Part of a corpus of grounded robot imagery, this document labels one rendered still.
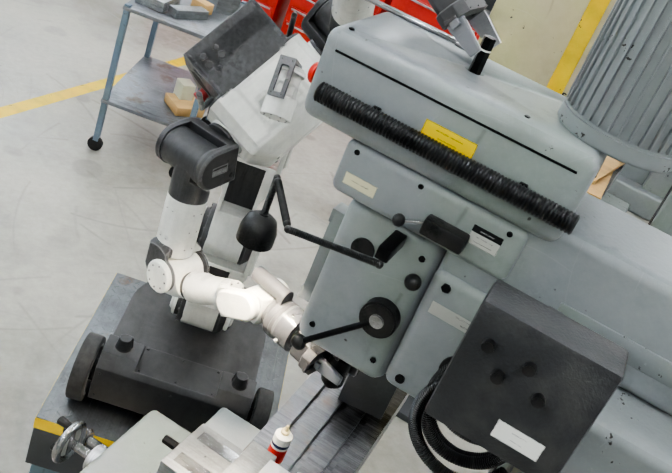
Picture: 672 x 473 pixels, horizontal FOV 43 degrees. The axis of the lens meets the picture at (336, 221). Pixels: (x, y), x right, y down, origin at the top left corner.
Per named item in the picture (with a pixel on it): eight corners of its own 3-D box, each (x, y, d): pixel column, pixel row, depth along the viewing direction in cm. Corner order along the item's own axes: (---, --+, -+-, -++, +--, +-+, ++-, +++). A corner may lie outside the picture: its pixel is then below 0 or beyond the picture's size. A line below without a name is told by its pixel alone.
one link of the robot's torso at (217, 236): (196, 235, 247) (244, 89, 230) (253, 254, 249) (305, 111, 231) (185, 257, 233) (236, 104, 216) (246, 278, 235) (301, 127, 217)
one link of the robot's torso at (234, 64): (167, 101, 211) (155, 70, 176) (271, 16, 215) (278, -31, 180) (246, 191, 212) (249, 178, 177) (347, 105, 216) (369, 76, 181)
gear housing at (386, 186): (326, 188, 143) (346, 137, 139) (378, 152, 164) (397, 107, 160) (503, 286, 136) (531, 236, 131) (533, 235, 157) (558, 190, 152)
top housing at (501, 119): (295, 112, 140) (328, 21, 133) (356, 83, 163) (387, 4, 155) (554, 251, 130) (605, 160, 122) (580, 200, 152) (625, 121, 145)
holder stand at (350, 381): (336, 399, 212) (365, 339, 203) (356, 352, 232) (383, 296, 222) (380, 420, 212) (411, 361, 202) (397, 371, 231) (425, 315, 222)
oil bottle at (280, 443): (260, 460, 186) (276, 425, 181) (269, 450, 190) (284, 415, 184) (276, 470, 185) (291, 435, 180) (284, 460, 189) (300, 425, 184)
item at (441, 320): (378, 382, 152) (435, 268, 140) (421, 325, 173) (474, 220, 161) (472, 439, 147) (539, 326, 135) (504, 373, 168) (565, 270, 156)
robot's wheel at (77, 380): (82, 367, 262) (95, 318, 253) (97, 372, 263) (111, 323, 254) (59, 410, 245) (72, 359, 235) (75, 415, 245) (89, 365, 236)
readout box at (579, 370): (419, 417, 119) (481, 302, 110) (438, 386, 127) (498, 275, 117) (547, 495, 115) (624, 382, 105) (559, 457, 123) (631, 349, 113)
